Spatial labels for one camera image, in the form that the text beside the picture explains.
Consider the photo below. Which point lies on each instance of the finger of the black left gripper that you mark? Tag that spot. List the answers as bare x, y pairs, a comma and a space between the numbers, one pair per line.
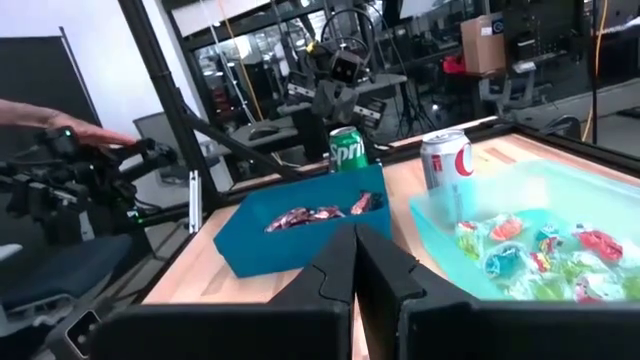
370, 112
300, 89

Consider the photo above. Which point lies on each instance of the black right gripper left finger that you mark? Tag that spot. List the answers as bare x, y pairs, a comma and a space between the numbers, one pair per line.
225, 332

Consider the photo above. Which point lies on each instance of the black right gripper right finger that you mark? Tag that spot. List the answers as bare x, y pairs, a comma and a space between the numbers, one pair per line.
475, 332

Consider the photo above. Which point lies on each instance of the brown chocolate bar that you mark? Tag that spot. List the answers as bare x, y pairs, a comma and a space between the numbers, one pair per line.
327, 213
361, 203
290, 220

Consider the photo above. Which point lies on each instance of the red gummy candy packet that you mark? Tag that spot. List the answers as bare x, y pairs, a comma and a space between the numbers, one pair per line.
540, 262
506, 229
600, 245

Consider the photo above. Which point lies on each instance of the light green translucent basket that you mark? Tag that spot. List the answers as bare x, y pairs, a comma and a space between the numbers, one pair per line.
440, 240

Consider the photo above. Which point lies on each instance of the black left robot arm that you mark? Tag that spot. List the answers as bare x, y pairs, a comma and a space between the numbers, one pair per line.
310, 132

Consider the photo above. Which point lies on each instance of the grey side table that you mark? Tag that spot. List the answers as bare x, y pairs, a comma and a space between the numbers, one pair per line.
280, 122

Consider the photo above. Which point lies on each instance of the yellow tape tag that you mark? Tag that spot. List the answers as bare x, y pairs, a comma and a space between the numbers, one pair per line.
312, 47

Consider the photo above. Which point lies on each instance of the green Sprite can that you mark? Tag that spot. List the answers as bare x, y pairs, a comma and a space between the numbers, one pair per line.
347, 150

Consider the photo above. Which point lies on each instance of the silver Diet Coke can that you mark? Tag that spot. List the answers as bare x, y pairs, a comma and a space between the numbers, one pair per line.
445, 160

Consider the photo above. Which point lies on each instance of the red plastic object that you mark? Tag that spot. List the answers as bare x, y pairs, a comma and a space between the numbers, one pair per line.
452, 65

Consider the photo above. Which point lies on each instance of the teal blue plastic basket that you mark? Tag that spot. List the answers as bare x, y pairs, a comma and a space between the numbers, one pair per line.
280, 250

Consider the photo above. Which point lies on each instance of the brown cardboard box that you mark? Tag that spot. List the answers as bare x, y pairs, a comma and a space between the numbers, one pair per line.
482, 45

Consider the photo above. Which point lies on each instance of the dark blue chair seat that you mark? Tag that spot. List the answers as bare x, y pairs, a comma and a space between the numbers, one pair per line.
65, 265

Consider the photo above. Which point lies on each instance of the black rounded table clamp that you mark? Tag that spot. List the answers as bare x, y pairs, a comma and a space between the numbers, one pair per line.
560, 125

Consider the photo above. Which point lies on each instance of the person's hand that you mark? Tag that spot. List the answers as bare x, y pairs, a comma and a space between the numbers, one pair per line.
85, 131

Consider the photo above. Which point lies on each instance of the black partition panel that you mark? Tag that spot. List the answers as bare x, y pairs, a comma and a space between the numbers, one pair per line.
40, 75

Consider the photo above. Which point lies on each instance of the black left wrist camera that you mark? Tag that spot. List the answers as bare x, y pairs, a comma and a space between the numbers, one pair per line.
345, 67

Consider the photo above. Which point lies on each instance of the silver vertical frame bracket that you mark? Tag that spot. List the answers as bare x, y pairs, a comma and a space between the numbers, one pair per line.
194, 200

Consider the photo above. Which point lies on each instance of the black aluminium table frame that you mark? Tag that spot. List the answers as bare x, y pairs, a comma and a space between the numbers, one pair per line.
160, 85

